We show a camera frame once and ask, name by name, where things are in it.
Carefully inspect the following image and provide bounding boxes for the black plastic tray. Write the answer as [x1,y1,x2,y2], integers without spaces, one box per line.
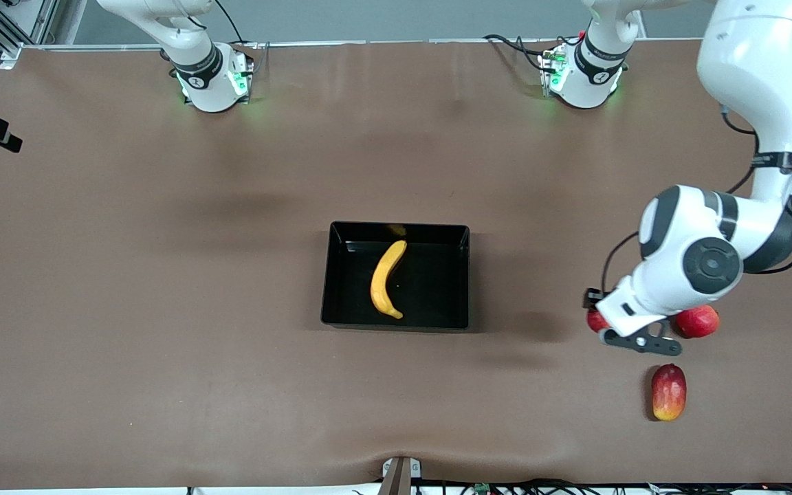
[320,221,472,333]

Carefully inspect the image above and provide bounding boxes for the yellow banana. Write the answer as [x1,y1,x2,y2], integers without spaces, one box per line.
[370,240,408,320]

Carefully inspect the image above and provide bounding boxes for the red round apple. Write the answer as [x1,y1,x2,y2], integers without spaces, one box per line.
[671,305,721,338]

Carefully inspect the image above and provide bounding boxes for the red yellow mango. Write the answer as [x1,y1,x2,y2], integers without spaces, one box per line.
[650,364,688,421]

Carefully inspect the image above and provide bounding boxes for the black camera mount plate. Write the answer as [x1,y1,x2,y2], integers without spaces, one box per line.
[600,318,683,356]

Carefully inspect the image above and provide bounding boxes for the aluminium frame profile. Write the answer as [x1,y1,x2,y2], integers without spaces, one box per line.
[0,0,60,66]

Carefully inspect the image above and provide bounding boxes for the thin black cable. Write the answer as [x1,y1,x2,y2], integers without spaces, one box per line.
[214,0,245,45]

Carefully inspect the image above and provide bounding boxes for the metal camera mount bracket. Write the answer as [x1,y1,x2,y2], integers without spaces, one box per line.
[379,456,422,495]

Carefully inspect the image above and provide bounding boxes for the black base cables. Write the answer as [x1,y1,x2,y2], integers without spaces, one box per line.
[483,33,579,75]

